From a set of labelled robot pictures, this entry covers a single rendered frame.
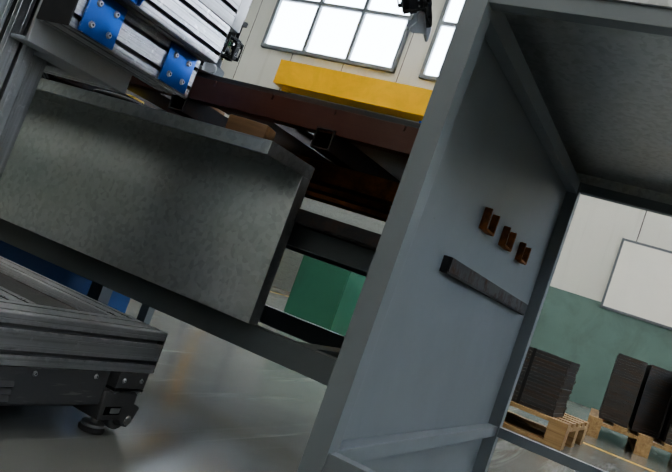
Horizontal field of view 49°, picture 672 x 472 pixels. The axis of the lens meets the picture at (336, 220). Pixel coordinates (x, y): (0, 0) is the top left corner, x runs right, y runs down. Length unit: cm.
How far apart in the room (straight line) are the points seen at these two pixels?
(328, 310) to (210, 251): 407
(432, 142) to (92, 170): 106
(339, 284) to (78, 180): 392
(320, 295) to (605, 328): 499
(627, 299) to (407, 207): 877
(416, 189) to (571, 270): 888
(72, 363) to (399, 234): 65
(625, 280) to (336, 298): 506
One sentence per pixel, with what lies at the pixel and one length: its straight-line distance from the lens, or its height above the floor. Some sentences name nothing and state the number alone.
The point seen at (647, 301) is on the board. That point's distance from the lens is 990.
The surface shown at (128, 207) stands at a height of 45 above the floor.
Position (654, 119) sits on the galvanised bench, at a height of 105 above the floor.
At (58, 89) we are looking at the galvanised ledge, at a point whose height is 66.
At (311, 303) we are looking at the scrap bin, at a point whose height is 20.
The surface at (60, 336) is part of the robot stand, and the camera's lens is 141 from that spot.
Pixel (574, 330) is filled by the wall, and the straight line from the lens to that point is 996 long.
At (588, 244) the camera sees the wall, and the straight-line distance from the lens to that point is 1009.
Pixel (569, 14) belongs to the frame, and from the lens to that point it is 127.
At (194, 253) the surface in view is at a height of 40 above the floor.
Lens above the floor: 46
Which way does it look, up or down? 4 degrees up
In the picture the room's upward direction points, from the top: 20 degrees clockwise
